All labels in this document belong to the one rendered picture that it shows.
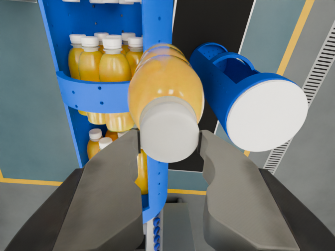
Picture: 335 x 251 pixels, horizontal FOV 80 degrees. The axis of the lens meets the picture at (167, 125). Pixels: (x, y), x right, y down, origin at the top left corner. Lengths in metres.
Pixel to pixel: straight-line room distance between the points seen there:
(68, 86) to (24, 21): 1.41
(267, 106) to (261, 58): 1.14
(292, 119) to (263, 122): 0.10
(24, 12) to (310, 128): 2.58
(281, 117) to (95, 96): 0.61
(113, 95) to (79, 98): 0.08
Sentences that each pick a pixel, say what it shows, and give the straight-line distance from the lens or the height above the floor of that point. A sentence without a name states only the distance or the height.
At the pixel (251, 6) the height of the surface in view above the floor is 0.15.
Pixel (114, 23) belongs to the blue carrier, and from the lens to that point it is 0.68.
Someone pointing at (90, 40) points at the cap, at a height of 1.14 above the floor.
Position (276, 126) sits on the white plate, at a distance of 0.81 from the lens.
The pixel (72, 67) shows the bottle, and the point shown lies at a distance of 0.59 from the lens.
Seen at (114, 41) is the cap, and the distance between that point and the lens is 0.46.
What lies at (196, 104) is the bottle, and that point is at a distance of 0.16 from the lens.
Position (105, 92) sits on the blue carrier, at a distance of 0.43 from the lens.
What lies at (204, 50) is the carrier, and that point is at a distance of 1.53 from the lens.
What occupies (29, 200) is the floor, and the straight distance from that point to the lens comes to 2.87.
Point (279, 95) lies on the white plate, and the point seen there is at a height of 1.04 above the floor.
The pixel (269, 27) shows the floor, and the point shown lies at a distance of 1.84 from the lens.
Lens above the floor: 1.63
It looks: 60 degrees down
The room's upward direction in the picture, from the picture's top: 174 degrees clockwise
